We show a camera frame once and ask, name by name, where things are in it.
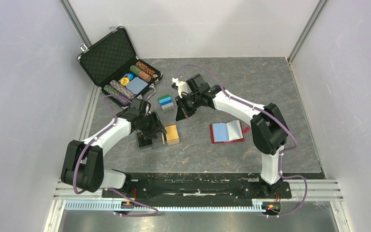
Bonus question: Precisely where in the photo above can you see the stacked toy building blocks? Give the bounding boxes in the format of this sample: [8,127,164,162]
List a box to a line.
[158,94,174,112]

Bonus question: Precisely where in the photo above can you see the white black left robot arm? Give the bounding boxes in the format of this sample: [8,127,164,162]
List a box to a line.
[60,98,167,197]

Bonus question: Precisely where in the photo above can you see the red poker chip row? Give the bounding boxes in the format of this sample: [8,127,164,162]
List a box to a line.
[138,71,152,83]

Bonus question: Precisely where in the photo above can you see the purple grey poker chip row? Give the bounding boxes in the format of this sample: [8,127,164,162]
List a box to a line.
[110,80,135,100]

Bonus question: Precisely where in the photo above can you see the aluminium slotted rail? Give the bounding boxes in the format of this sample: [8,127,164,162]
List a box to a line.
[65,200,280,213]

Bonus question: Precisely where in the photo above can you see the blue dealer chip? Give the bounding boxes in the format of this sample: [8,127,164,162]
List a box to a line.
[126,73,134,81]

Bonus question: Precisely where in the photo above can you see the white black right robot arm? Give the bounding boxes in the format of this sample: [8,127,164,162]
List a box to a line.
[171,74,289,197]

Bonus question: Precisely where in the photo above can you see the yellow dealer chip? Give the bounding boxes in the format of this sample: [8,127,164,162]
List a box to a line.
[119,77,130,86]

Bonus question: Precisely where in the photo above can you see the blue playing card deck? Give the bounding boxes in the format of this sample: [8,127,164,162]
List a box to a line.
[126,77,148,95]

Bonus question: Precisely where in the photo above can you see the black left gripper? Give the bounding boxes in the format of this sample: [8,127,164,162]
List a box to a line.
[139,111,167,140]

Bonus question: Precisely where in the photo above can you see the brown poker chip row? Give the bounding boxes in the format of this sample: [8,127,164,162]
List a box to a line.
[135,61,156,76]

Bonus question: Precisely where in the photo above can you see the orange card stack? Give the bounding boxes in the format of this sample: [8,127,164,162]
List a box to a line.
[162,125,180,145]

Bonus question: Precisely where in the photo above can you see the red leather card holder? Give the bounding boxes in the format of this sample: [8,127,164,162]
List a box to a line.
[209,120,250,144]

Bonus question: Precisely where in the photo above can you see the green purple poker chip row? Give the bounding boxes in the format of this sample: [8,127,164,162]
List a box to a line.
[103,85,129,107]

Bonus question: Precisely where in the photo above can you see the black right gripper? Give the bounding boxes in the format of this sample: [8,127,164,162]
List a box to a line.
[175,93,201,121]

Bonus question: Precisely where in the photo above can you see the black card stack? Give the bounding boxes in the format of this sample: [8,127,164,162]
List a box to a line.
[136,132,153,149]

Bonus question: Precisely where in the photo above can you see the black aluminium poker chip case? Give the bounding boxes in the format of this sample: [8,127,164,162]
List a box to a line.
[76,26,163,108]

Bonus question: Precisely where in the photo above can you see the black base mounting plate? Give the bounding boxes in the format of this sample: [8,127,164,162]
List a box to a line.
[118,172,292,207]

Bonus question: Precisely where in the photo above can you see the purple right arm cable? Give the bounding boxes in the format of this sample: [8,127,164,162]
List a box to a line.
[176,64,308,218]

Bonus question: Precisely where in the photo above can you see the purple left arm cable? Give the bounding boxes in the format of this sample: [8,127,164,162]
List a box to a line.
[72,94,159,218]

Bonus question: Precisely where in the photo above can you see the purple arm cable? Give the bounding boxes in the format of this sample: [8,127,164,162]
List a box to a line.
[176,64,308,218]
[72,94,159,218]

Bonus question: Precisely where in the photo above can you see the clear plastic card box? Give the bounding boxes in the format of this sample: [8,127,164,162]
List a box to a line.
[150,135,169,148]

